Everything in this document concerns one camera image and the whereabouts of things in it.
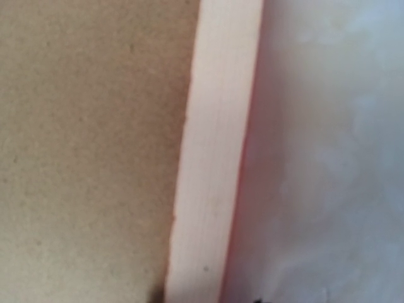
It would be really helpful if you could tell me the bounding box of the wooden picture frame red edge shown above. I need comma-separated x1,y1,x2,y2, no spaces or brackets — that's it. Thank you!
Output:
164,1,264,302

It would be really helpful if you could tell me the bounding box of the brown cardboard backing board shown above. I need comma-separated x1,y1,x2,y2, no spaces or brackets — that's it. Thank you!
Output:
1,1,199,302

